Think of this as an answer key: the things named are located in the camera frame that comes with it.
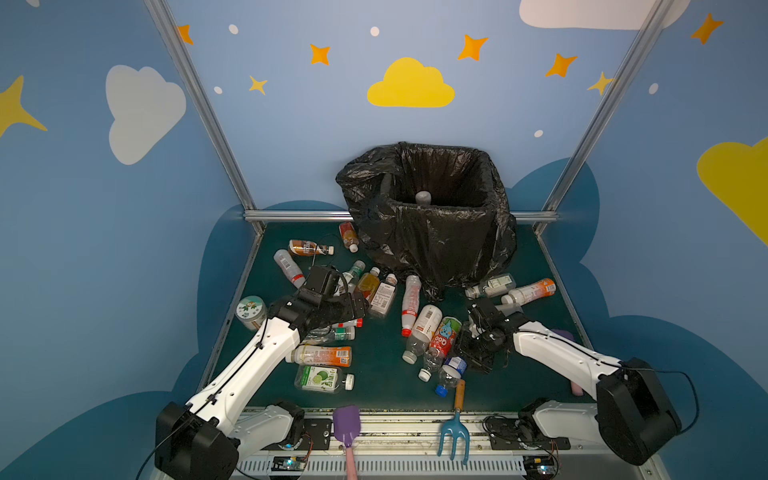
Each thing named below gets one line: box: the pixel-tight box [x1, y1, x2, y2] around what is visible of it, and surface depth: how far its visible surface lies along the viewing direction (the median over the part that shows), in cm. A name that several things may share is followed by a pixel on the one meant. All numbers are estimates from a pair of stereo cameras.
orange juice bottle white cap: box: [285, 345, 353, 367], surface depth 84 cm
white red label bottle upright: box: [401, 275, 422, 338], surface depth 97 cm
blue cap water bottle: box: [435, 356, 468, 398], surface depth 83 cm
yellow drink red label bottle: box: [357, 267, 381, 303], surface depth 100 cm
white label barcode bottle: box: [402, 304, 443, 364], surface depth 90 cm
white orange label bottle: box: [501, 279, 557, 306], surface depth 100 cm
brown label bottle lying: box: [288, 239, 335, 256], surface depth 110 cm
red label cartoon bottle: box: [418, 316, 463, 383], surface depth 87 cm
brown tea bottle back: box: [339, 222, 360, 253], surface depth 114 cm
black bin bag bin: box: [336, 142, 517, 300], surface depth 93 cm
